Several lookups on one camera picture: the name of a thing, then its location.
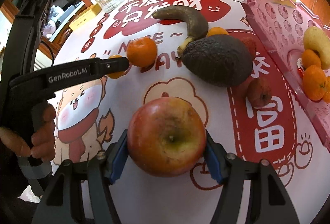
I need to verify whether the orange tangerine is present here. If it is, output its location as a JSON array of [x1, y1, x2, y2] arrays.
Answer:
[[126, 37, 158, 68]]

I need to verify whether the left hand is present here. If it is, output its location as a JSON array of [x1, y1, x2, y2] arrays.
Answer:
[[1, 104, 56, 162]]

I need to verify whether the red lychee fruit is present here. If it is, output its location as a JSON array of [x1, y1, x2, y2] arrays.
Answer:
[[241, 37, 257, 59]]

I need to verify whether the red yellow apple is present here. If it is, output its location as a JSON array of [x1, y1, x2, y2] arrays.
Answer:
[[127, 97, 206, 177]]

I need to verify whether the tangerine in tray edge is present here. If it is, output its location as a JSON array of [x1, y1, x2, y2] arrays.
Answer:
[[322, 76, 330, 103]]

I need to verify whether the overripe brown banana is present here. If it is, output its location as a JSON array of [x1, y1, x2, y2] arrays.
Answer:
[[152, 5, 209, 58]]

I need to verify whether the yellow pear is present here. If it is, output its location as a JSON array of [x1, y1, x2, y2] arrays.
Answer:
[[303, 26, 330, 70]]

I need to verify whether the dark avocado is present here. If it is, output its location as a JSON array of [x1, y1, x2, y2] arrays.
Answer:
[[178, 34, 253, 87]]

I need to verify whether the printed red white tablecloth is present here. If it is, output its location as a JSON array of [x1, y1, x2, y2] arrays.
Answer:
[[51, 0, 329, 223]]

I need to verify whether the yellow flat box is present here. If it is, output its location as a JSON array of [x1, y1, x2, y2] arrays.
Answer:
[[69, 4, 102, 31]]

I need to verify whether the pink plastic fruit tray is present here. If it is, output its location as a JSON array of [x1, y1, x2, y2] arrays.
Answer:
[[242, 0, 329, 148]]

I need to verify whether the small dark red fruit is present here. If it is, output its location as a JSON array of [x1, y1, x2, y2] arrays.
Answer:
[[246, 77, 272, 108]]

